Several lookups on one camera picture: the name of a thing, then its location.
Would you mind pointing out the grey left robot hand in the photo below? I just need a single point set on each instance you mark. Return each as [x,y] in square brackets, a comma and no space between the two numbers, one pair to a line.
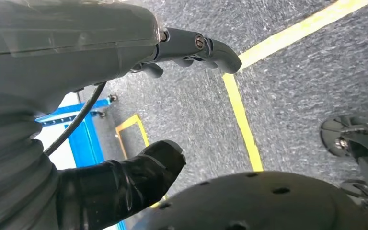
[60,47]

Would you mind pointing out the blue steel shelf rack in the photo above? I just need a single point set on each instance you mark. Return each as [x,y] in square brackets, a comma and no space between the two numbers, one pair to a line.
[85,146]

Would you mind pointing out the yellow floor tape outline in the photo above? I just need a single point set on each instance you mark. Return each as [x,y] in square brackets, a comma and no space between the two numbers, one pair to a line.
[130,122]
[244,127]

